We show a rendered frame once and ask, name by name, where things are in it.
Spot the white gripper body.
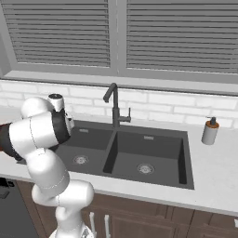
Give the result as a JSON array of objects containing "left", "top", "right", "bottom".
[{"left": 63, "top": 112, "right": 75, "bottom": 135}]

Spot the dark grey sink tap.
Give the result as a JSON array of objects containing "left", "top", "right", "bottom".
[{"left": 102, "top": 82, "right": 132, "bottom": 130}]

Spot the dark grey double sink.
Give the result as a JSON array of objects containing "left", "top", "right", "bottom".
[{"left": 18, "top": 119, "right": 195, "bottom": 191}]

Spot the brown cupboard door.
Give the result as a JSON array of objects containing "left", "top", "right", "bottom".
[
  {"left": 98, "top": 198, "right": 175, "bottom": 238},
  {"left": 185, "top": 210, "right": 238, "bottom": 238},
  {"left": 16, "top": 179, "right": 100, "bottom": 238}
]

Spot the grey window blind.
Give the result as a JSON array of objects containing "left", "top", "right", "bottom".
[
  {"left": 1, "top": 0, "right": 112, "bottom": 68},
  {"left": 126, "top": 0, "right": 238, "bottom": 74}
]

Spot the dark grey dishwasher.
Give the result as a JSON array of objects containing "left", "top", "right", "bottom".
[{"left": 0, "top": 177, "right": 40, "bottom": 238}]

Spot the grey soap dispenser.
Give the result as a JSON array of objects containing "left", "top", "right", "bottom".
[{"left": 201, "top": 116, "right": 220, "bottom": 146}]

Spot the grey window frame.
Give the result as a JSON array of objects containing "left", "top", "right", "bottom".
[{"left": 0, "top": 0, "right": 238, "bottom": 96}]

